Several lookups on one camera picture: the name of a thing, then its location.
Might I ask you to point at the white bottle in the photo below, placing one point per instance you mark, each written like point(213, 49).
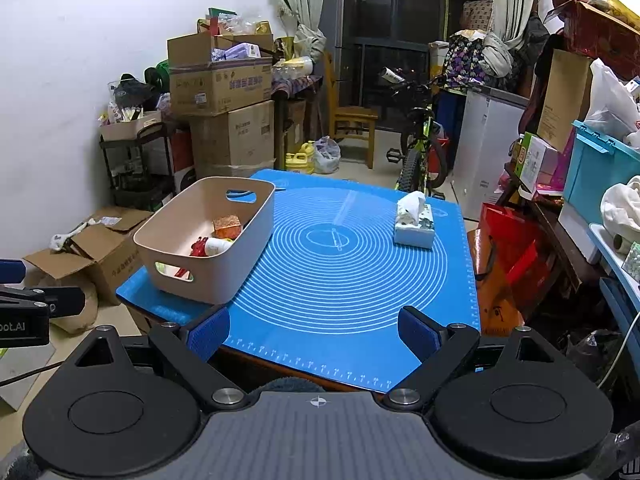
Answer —
point(218, 246)

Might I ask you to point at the open cardboard box with clutter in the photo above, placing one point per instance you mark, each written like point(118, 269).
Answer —
point(220, 85)

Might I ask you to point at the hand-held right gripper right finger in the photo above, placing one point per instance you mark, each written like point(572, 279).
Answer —
point(419, 336)

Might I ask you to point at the orange paper bag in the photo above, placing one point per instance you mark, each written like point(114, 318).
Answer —
point(495, 305)

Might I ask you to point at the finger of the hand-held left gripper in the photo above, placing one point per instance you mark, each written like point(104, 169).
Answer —
point(11, 271)
point(55, 301)

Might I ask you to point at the purple packet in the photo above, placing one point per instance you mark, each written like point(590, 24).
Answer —
point(237, 51)

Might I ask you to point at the light blue storage crate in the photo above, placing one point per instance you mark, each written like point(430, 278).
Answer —
point(595, 175)

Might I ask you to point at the green and black bicycle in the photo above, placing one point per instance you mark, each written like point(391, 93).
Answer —
point(415, 160)

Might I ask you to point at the red shopping bag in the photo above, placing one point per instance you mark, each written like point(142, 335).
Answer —
point(505, 230)

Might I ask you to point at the white plastic bag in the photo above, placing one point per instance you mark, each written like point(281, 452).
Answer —
point(605, 105)

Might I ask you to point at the white tissue box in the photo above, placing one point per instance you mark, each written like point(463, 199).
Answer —
point(412, 235)

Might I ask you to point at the wooden chair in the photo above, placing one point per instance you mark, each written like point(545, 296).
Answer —
point(352, 115)

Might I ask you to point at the black utility cart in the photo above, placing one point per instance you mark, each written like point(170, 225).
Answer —
point(125, 195)

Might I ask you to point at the flattened cardboard box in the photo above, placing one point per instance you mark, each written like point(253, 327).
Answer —
point(122, 217)

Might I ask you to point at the clear plastic bag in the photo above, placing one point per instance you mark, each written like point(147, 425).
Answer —
point(326, 155)

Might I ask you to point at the white and green carton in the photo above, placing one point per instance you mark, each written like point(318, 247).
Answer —
point(537, 165)

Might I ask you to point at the white chest freezer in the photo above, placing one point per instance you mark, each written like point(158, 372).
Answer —
point(485, 150)

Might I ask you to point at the orange packet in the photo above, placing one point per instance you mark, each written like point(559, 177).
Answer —
point(227, 224)

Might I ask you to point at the beige plastic bin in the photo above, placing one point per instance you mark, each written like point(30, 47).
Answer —
point(240, 270)

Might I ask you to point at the floral garment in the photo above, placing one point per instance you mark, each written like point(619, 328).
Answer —
point(465, 60)

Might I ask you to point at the open cardboard box on floor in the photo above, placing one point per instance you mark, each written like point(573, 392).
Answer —
point(115, 270)

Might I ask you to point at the white cloth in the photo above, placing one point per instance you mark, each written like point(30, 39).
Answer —
point(620, 205)

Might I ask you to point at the blue silicone mat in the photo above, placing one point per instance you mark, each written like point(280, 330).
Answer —
point(340, 285)

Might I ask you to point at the low cardboard box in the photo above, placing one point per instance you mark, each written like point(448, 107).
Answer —
point(235, 169)

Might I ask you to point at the white bone-shaped object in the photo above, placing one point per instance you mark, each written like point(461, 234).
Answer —
point(62, 240)

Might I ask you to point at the black bag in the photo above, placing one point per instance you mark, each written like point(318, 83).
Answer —
point(132, 92)

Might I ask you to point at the pale striped curtain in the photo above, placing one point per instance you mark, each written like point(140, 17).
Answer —
point(297, 0)
point(510, 5)

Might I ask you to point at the dark red suitcase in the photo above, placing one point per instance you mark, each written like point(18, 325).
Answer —
point(600, 30)

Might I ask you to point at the large plain cardboard box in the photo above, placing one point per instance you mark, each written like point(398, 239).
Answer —
point(235, 135)

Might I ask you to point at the beige box on cart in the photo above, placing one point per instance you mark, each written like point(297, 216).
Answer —
point(127, 129)

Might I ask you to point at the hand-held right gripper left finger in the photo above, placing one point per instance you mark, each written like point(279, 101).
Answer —
point(210, 331)

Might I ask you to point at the grey refrigerator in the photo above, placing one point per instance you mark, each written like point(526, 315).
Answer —
point(332, 30)

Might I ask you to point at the yellow oil jugs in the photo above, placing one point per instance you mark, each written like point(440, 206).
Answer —
point(300, 160)

